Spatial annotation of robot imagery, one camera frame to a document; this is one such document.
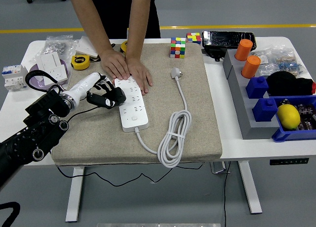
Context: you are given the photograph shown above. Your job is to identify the person's left hand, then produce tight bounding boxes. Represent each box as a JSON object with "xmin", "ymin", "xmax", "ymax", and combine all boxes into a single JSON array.
[{"xmin": 124, "ymin": 56, "xmax": 154, "ymax": 96}]

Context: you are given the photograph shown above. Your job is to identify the person's right hand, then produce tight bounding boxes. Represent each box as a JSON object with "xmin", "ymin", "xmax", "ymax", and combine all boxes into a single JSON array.
[{"xmin": 100, "ymin": 48, "xmax": 130, "ymax": 81}]

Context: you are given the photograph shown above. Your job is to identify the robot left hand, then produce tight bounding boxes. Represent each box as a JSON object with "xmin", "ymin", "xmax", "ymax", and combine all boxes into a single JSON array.
[{"xmin": 69, "ymin": 72, "xmax": 117, "ymax": 111}]

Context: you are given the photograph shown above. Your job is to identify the black plug adapter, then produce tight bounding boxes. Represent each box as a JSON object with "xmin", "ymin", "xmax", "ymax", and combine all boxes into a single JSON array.
[{"xmin": 108, "ymin": 86, "xmax": 127, "ymax": 107}]

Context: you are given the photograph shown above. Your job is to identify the white power strip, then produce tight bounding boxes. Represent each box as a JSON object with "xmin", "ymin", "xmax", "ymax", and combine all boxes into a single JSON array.
[{"xmin": 114, "ymin": 76, "xmax": 150, "ymax": 133}]

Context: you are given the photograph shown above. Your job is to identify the black adapter cord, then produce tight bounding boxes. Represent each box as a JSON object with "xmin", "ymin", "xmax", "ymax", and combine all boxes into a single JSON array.
[{"xmin": 54, "ymin": 106, "xmax": 204, "ymax": 188}]

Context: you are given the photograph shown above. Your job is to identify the purple bowl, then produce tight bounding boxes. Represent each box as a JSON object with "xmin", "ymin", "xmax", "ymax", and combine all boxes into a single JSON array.
[{"xmin": 29, "ymin": 59, "xmax": 71, "ymax": 91}]

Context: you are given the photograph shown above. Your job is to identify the large colourful puzzle cube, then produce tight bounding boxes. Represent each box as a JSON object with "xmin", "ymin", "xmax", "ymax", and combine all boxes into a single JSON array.
[{"xmin": 170, "ymin": 37, "xmax": 187, "ymax": 59}]

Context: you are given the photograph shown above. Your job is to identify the clear bag of metal screws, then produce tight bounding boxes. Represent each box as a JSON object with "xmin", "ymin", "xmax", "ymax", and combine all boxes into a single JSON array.
[{"xmin": 44, "ymin": 34, "xmax": 79, "ymax": 61}]

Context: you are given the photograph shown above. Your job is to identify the person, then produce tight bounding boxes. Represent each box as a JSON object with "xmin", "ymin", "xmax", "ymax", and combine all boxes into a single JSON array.
[{"xmin": 68, "ymin": 0, "xmax": 161, "ymax": 96}]

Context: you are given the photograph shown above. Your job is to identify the small colourful puzzle cube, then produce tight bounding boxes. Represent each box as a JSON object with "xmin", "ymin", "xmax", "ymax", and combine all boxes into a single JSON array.
[{"xmin": 186, "ymin": 32, "xmax": 202, "ymax": 45}]

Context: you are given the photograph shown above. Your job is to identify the grey-brown mat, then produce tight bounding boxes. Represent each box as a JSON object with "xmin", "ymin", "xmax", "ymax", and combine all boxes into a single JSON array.
[{"xmin": 51, "ymin": 42, "xmax": 223, "ymax": 166}]

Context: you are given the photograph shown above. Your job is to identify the white circuit breaker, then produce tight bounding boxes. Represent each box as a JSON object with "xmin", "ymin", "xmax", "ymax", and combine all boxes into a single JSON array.
[{"xmin": 1, "ymin": 64, "xmax": 30, "ymax": 92}]

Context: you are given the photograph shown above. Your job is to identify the black device in plastic wrap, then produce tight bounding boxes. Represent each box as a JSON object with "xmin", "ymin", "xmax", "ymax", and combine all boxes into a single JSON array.
[{"xmin": 201, "ymin": 30, "xmax": 257, "ymax": 62}]

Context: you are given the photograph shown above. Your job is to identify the orange plastic cylinder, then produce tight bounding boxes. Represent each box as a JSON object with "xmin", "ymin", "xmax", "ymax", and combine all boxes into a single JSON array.
[
  {"xmin": 241, "ymin": 55, "xmax": 262, "ymax": 79},
  {"xmin": 234, "ymin": 38, "xmax": 254, "ymax": 62}
]

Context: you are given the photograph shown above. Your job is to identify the grey stepped block base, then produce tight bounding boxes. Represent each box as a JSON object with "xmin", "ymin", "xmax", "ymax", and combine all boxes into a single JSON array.
[{"xmin": 222, "ymin": 49, "xmax": 281, "ymax": 140}]

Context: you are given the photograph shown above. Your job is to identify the white table leg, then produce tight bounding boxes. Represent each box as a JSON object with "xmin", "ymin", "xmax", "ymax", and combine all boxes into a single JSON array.
[
  {"xmin": 65, "ymin": 166, "xmax": 86, "ymax": 223},
  {"xmin": 238, "ymin": 160, "xmax": 263, "ymax": 215}
]

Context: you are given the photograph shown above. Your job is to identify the blue plastic block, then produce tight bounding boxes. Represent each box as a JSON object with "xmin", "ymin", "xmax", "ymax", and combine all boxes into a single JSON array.
[
  {"xmin": 245, "ymin": 76, "xmax": 269, "ymax": 99},
  {"xmin": 252, "ymin": 98, "xmax": 279, "ymax": 122}
]

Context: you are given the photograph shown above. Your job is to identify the clear bag of small parts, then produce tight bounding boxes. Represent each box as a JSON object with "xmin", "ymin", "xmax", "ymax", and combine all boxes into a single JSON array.
[{"xmin": 251, "ymin": 45, "xmax": 278, "ymax": 77}]

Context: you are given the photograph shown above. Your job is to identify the black cloth bundle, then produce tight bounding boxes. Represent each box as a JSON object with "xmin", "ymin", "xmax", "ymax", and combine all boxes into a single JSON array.
[{"xmin": 266, "ymin": 71, "xmax": 316, "ymax": 97}]

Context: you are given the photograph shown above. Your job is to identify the clear bag of blue parts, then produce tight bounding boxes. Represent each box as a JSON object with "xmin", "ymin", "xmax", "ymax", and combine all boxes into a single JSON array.
[{"xmin": 271, "ymin": 44, "xmax": 308, "ymax": 79}]

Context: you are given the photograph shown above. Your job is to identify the yellow lemon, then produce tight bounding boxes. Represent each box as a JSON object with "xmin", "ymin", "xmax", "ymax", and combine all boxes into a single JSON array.
[{"xmin": 276, "ymin": 104, "xmax": 301, "ymax": 131}]

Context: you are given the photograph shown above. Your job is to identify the blue plastic bin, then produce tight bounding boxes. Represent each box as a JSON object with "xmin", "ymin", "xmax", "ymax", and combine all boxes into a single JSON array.
[{"xmin": 271, "ymin": 95, "xmax": 316, "ymax": 143}]

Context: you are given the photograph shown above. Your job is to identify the dark capacitors pack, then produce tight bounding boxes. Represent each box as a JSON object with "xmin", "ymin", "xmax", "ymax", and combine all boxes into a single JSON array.
[{"xmin": 295, "ymin": 103, "xmax": 316, "ymax": 131}]

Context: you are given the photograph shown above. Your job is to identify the black table control panel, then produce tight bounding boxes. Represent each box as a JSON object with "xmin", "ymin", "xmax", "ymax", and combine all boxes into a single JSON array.
[{"xmin": 269, "ymin": 157, "xmax": 310, "ymax": 166}]

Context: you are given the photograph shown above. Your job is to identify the yellow tape measure with strap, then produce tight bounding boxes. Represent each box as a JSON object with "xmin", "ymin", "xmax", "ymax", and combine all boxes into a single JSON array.
[{"xmin": 71, "ymin": 54, "xmax": 101, "ymax": 71}]

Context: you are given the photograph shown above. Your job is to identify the white wall socket panel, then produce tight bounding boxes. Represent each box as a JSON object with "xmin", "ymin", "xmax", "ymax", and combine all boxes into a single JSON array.
[{"xmin": 43, "ymin": 65, "xmax": 69, "ymax": 86}]

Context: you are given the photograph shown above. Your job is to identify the flat white switch panel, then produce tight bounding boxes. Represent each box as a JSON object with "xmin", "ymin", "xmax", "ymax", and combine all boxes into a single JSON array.
[{"xmin": 75, "ymin": 36, "xmax": 99, "ymax": 58}]

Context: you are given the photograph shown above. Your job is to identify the white power strip cable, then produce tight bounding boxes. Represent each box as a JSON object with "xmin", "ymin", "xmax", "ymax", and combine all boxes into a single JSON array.
[{"xmin": 134, "ymin": 67, "xmax": 192, "ymax": 168}]

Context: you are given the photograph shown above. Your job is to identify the white switch panel box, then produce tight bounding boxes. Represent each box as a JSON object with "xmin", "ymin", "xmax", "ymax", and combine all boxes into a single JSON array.
[{"xmin": 36, "ymin": 51, "xmax": 62, "ymax": 74}]

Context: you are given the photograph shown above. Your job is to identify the grey under-table bracket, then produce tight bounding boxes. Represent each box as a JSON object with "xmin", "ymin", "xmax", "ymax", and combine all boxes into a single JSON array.
[{"xmin": 210, "ymin": 161, "xmax": 232, "ymax": 175}]

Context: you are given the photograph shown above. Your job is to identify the black hanging cable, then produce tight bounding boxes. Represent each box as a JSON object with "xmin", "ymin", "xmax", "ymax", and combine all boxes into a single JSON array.
[{"xmin": 223, "ymin": 161, "xmax": 232, "ymax": 227}]

